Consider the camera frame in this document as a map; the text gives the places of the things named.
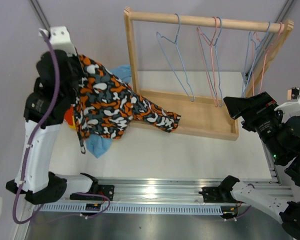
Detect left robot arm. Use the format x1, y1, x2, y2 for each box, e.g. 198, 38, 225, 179
5, 50, 99, 205

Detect orange red shorts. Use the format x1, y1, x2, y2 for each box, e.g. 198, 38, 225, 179
64, 107, 75, 126

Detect black orange camouflage shorts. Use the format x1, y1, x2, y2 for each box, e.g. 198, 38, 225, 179
72, 55, 181, 154

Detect aluminium mounting rail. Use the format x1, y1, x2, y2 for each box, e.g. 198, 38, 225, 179
62, 178, 293, 202

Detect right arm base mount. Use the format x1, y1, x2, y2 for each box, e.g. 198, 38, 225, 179
198, 175, 240, 203

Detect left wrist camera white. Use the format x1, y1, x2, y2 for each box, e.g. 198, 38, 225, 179
38, 26, 78, 57

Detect aluminium frame post left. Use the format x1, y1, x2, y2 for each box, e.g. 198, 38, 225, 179
28, 0, 51, 30

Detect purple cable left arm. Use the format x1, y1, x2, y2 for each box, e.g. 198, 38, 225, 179
12, 29, 111, 225

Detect wooden clothes rack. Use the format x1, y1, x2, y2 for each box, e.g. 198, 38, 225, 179
123, 7, 294, 141

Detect pink wire hanger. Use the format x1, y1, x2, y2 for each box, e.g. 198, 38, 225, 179
245, 22, 294, 97
196, 16, 220, 108

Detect blue wire hanger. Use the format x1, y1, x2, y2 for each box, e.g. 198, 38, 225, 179
156, 13, 196, 103

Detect light blue shorts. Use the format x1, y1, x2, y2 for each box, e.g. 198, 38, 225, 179
85, 64, 132, 158

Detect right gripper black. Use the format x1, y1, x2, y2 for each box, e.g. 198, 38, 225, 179
222, 90, 287, 161

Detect slotted cable duct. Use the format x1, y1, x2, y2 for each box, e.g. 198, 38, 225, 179
41, 202, 223, 216

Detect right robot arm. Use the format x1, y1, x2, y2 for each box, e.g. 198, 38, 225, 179
218, 88, 300, 240

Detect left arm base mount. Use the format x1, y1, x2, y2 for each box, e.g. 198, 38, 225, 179
69, 184, 115, 201

